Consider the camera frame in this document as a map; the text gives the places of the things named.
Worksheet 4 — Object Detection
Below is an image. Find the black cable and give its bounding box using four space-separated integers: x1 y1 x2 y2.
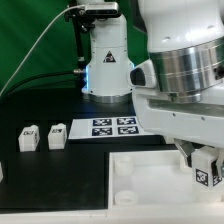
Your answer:
0 69 84 101

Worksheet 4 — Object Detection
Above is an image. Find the white camera cable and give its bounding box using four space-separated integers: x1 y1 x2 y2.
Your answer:
0 4 86 98

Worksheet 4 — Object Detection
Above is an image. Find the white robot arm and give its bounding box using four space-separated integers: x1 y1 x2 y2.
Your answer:
78 0 224 161

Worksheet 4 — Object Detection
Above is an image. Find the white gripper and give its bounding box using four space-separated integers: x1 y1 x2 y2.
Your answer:
132 89 224 167

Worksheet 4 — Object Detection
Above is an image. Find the white block at left edge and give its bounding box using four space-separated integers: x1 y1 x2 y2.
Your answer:
0 162 4 183

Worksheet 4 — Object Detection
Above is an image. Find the white square table top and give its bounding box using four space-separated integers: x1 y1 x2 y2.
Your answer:
108 150 224 208

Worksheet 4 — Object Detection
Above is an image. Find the grey camera on stand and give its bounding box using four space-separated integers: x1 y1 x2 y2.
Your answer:
69 0 119 18

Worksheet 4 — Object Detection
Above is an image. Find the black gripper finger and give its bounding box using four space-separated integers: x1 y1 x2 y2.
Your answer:
216 154 224 178

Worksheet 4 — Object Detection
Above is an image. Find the white sheet with tags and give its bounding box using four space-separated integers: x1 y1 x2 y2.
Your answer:
69 116 149 140

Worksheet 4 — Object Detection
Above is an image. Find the black camera stand pole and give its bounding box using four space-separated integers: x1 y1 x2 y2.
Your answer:
73 16 86 88

